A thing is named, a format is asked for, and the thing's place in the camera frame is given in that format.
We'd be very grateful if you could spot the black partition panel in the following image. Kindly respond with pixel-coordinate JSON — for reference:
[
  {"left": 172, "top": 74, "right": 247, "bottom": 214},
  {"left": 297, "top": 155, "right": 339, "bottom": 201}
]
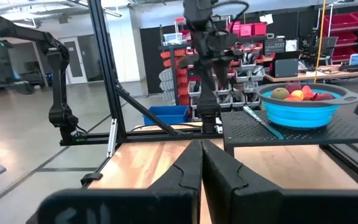
[{"left": 139, "top": 26, "right": 180, "bottom": 95}]

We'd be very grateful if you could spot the brown-green kiwi fruit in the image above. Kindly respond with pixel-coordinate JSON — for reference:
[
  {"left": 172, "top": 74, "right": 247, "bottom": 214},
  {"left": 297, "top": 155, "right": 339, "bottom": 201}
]
[{"left": 271, "top": 87, "right": 291, "bottom": 101}]

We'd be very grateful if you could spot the black mesh metal rack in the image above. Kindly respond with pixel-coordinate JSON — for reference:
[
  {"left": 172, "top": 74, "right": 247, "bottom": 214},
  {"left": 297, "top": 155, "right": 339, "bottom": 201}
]
[{"left": 221, "top": 105, "right": 358, "bottom": 189}]

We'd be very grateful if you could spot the yellow hanging cable black plug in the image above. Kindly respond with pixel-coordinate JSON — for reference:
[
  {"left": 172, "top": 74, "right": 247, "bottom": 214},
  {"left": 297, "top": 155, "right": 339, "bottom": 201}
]
[{"left": 313, "top": 0, "right": 328, "bottom": 84}]

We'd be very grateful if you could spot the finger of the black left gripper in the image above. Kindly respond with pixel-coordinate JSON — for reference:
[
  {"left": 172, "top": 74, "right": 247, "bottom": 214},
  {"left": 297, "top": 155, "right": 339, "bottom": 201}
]
[
  {"left": 221, "top": 60, "right": 231, "bottom": 90},
  {"left": 213, "top": 61, "right": 224, "bottom": 88}
]

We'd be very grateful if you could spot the blue plastic floor bin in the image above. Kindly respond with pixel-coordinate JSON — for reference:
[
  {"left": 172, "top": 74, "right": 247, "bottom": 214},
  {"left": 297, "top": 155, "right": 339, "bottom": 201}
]
[{"left": 142, "top": 105, "right": 190, "bottom": 126}]

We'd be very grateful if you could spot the pink storage bin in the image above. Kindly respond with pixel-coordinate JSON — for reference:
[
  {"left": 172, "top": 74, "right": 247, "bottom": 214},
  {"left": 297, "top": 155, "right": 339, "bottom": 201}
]
[
  {"left": 228, "top": 21, "right": 241, "bottom": 37},
  {"left": 240, "top": 24, "right": 254, "bottom": 37},
  {"left": 253, "top": 22, "right": 267, "bottom": 36}
]

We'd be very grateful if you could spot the knife with blue-white handle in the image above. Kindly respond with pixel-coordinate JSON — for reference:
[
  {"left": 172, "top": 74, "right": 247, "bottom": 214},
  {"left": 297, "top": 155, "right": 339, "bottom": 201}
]
[{"left": 242, "top": 105, "right": 285, "bottom": 141}]

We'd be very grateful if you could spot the wooden work desk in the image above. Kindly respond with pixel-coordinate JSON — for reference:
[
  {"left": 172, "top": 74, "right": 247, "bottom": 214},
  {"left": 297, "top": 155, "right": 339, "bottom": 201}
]
[{"left": 264, "top": 65, "right": 358, "bottom": 83}]

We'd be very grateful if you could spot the dark red pomegranate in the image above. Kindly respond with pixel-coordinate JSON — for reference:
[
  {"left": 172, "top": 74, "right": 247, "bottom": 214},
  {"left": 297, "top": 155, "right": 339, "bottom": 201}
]
[{"left": 285, "top": 82, "right": 303, "bottom": 94}]

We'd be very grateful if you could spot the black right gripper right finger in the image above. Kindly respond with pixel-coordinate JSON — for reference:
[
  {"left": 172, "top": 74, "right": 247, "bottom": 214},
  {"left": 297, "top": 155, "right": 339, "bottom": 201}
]
[{"left": 201, "top": 139, "right": 358, "bottom": 224}]

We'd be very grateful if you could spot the black aluminium table frame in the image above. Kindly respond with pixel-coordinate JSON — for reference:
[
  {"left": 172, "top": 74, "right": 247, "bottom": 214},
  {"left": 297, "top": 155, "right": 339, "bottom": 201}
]
[{"left": 59, "top": 0, "right": 358, "bottom": 190}]

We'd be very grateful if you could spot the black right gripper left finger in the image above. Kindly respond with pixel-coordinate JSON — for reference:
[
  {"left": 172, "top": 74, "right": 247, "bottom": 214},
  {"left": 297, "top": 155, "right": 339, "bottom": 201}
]
[{"left": 26, "top": 139, "right": 203, "bottom": 224}]

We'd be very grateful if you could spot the blue collapsible bowl grey rim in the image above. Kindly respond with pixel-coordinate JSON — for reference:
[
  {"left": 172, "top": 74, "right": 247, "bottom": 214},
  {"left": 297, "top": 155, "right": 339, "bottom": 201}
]
[{"left": 255, "top": 82, "right": 358, "bottom": 130}]

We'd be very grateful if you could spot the black office chair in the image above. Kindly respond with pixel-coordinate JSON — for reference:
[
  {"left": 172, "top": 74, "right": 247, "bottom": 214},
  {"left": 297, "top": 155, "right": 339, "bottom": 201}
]
[{"left": 303, "top": 36, "right": 339, "bottom": 67}]

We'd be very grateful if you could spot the clear plastic tub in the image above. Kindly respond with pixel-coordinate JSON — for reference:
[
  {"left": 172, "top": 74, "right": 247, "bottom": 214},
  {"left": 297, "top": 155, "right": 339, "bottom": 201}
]
[{"left": 163, "top": 32, "right": 185, "bottom": 44}]

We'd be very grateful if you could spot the metal shelf with orange bins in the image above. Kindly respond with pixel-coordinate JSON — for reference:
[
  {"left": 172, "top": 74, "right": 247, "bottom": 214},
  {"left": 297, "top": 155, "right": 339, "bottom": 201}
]
[{"left": 158, "top": 17, "right": 267, "bottom": 108}]

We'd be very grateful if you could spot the dark red round fruit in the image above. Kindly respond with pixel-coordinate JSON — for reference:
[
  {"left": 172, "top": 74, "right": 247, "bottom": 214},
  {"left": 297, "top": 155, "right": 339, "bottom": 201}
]
[{"left": 311, "top": 92, "right": 336, "bottom": 101}]

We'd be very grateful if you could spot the red bin wall rack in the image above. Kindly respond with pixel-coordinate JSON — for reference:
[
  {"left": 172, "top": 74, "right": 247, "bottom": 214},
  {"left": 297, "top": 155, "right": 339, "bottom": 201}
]
[{"left": 323, "top": 9, "right": 358, "bottom": 63}]

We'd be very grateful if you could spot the black box monitor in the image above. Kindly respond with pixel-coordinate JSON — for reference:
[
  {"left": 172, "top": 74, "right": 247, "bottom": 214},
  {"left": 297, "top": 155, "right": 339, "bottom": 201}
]
[{"left": 269, "top": 51, "right": 301, "bottom": 78}]

